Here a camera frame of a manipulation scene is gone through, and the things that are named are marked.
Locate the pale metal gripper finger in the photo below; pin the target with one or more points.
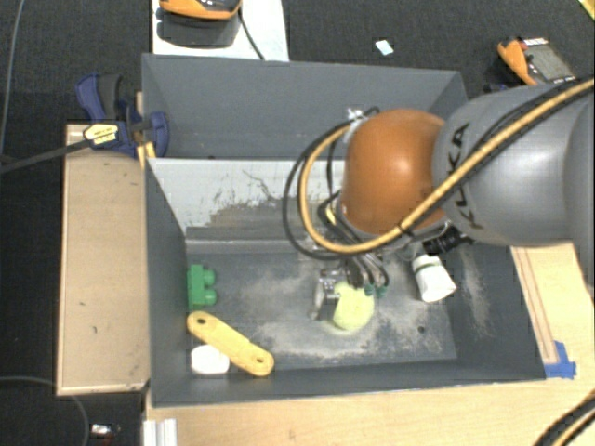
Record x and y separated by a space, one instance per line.
318 301
329 308

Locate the yellow-green tennis ball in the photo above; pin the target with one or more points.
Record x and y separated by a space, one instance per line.
355 308

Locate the yellow flat bar with holes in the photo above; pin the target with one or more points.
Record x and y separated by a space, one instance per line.
228 341

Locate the white plastic bottle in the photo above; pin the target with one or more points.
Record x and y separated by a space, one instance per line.
434 280

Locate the green toy brick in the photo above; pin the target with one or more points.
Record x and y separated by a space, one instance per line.
201 286

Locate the small white rounded block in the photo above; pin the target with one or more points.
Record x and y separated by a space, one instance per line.
208 361

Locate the grey metal bin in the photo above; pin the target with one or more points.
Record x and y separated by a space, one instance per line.
260 109

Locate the pale wood board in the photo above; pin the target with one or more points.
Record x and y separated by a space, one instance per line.
102 258

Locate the black cylinder on white bracket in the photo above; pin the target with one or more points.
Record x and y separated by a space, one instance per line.
442 243

